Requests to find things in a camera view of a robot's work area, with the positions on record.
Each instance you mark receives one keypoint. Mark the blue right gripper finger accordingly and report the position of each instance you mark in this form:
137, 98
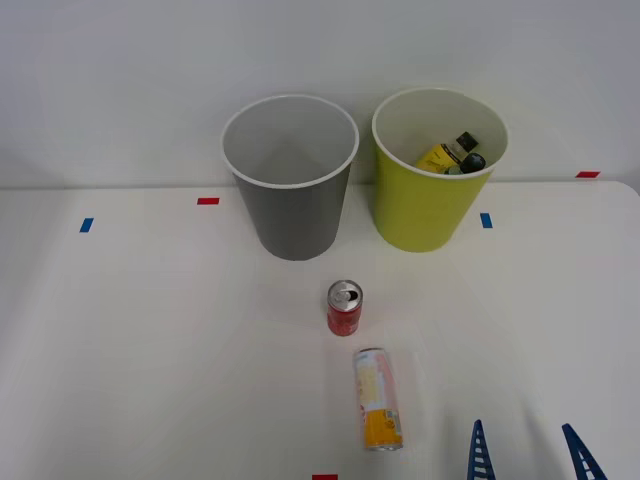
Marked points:
585, 462
480, 460

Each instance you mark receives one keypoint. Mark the yellow label bottle black cap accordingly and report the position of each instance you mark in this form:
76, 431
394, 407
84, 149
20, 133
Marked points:
437, 157

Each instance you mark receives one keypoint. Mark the tall white and yellow can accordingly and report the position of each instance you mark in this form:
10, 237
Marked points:
377, 395

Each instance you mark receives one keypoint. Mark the small red drink can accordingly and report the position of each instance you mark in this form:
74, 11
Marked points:
344, 317

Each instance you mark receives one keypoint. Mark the yellow-green plastic waste bin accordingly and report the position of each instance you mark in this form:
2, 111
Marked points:
420, 210

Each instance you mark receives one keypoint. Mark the small dark-capped plastic bottle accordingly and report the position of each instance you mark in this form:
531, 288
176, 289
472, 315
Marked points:
472, 162

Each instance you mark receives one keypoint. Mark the grey plastic waste bin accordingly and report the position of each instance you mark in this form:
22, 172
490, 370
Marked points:
295, 225

